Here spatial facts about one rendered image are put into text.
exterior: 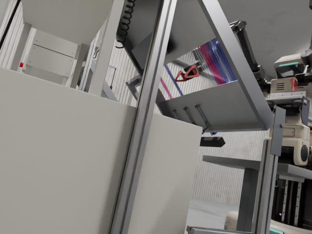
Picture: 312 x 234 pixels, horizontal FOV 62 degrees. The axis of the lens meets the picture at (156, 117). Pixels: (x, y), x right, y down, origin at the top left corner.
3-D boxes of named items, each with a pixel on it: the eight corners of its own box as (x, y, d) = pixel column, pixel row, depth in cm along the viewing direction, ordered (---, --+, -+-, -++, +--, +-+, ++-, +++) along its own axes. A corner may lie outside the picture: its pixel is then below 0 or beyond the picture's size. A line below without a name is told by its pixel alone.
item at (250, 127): (174, 133, 156) (183, 127, 159) (263, 131, 97) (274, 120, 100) (173, 132, 156) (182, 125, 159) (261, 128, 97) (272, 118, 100)
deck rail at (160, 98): (172, 133, 158) (179, 128, 160) (174, 133, 156) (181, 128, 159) (111, 26, 146) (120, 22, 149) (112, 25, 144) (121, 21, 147)
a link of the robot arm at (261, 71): (246, 15, 171) (233, 19, 179) (237, 21, 163) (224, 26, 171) (266, 76, 185) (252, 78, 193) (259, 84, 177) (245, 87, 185)
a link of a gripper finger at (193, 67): (184, 69, 131) (197, 62, 135) (176, 73, 137) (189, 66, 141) (190, 81, 132) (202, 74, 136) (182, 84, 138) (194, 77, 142)
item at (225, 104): (176, 129, 157) (180, 126, 158) (265, 124, 98) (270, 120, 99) (161, 102, 154) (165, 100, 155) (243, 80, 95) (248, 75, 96)
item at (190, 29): (142, 77, 150) (149, 73, 152) (216, 37, 91) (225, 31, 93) (113, 24, 144) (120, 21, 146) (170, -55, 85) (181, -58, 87)
